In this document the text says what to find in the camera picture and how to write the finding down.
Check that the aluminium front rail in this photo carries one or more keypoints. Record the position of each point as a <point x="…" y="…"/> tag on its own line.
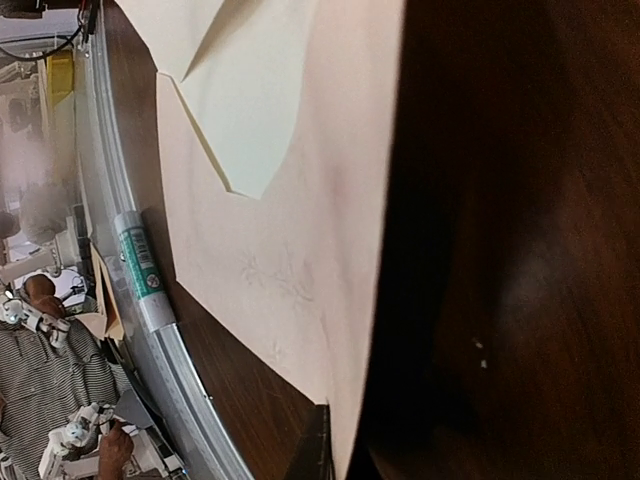
<point x="169" y="383"/>

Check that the yellow plastic bin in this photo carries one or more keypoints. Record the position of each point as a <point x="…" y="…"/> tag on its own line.
<point x="60" y="76"/>

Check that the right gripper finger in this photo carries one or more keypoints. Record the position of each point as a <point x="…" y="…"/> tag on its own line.
<point x="313" y="457"/>

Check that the cream letter paper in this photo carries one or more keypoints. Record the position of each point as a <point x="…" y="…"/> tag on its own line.
<point x="238" y="66"/>

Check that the beige envelope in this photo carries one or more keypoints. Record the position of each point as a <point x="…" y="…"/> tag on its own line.
<point x="293" y="275"/>

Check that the spare envelopes on desk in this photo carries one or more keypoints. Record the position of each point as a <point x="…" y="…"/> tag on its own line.
<point x="105" y="298"/>

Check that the green white glue stick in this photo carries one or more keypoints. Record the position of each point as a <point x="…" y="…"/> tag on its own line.
<point x="145" y="276"/>

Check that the person in striped shirt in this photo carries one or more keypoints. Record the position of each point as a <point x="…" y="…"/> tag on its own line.
<point x="41" y="386"/>

